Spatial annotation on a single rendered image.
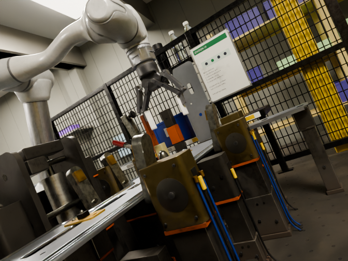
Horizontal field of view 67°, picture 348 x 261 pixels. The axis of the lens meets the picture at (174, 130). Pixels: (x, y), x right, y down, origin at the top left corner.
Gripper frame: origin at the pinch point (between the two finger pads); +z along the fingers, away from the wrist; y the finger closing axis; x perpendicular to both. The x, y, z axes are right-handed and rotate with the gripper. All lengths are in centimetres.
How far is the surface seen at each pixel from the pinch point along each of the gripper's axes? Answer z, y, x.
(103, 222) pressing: 13, 9, -51
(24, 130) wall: -107, -404, 228
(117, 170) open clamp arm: 8.8, -14.2, -17.6
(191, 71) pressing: -16.1, 5.2, 26.5
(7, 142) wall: -104, -452, 221
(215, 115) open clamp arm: 5.1, 17.9, -6.3
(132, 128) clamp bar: -2.5, -14.3, -1.4
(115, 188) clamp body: 13.5, -15.5, -20.5
